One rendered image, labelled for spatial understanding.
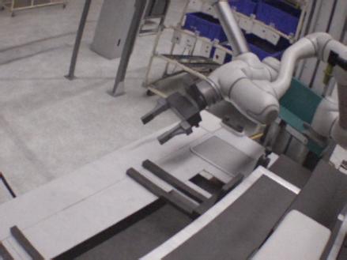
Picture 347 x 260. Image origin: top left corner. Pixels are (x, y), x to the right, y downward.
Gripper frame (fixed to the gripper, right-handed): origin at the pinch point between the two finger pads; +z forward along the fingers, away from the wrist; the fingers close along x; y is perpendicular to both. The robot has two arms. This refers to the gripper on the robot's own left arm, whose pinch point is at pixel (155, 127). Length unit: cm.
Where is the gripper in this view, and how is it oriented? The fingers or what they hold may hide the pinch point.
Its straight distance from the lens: 126.8
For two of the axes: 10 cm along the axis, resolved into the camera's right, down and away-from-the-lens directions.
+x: -5.3, -5.4, 6.6
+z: -8.1, 5.5, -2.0
